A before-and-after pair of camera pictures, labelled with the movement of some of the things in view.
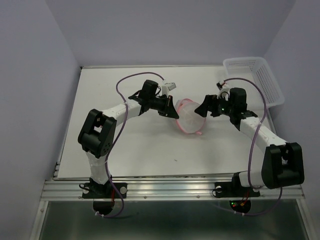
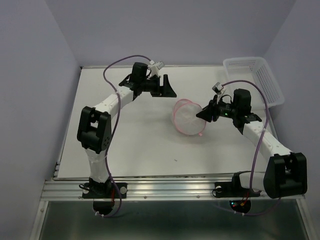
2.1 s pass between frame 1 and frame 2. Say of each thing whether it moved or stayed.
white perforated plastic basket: stayed
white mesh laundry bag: stayed
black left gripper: moved
